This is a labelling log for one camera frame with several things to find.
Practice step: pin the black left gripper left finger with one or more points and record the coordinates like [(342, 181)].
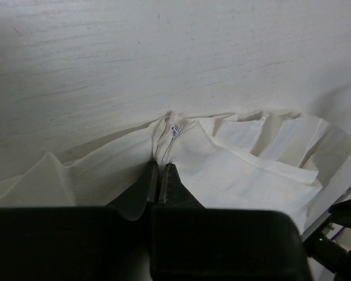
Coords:
[(131, 204)]

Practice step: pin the aluminium table edge rail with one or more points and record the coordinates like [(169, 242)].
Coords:
[(324, 216)]

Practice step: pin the white pleated skirt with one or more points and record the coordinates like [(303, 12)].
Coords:
[(262, 179)]

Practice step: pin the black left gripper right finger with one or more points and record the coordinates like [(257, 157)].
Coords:
[(168, 190)]

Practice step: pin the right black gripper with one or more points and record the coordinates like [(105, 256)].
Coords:
[(326, 252)]

